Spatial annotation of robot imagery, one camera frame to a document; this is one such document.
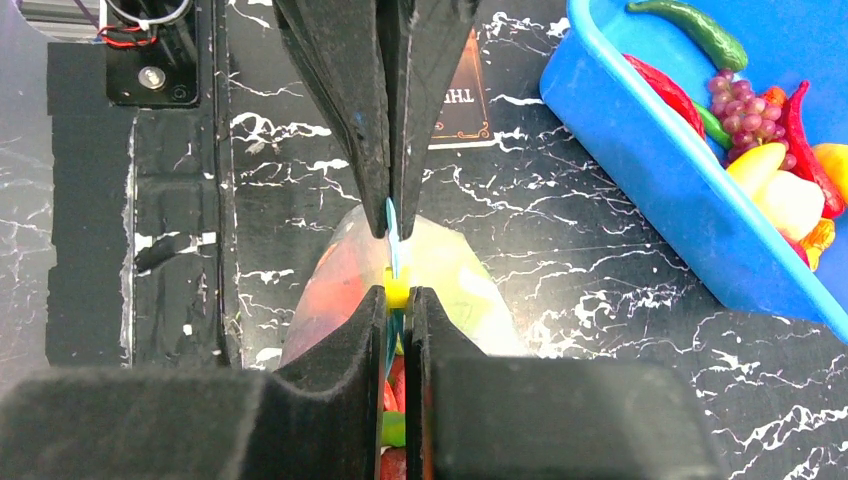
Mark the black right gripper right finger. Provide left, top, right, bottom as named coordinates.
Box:
left=404, top=287, right=723, bottom=479

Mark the purple toy grape bunch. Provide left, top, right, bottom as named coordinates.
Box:
left=704, top=69, right=789, bottom=168

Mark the blue plastic bin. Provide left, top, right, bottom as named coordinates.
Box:
left=539, top=1, right=847, bottom=339

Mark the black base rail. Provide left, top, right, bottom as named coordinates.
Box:
left=46, top=1, right=239, bottom=368

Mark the yellow toy banana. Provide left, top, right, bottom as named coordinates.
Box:
left=726, top=142, right=787, bottom=198

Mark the red toy chili pepper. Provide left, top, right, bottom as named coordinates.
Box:
left=781, top=80, right=846, bottom=219

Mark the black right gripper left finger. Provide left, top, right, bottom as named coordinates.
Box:
left=1, top=287, right=387, bottom=479

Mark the three days to see book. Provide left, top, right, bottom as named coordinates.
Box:
left=429, top=28, right=493, bottom=150

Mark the orange toy peach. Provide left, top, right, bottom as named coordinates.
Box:
left=754, top=170, right=825, bottom=242

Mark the clear zip top bag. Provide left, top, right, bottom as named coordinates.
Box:
left=280, top=207, right=529, bottom=479

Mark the dark green toy pepper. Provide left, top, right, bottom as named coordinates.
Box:
left=625, top=0, right=749, bottom=73

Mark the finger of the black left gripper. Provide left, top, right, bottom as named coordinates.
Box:
left=272, top=1, right=390, bottom=238
left=380, top=0, right=479, bottom=240

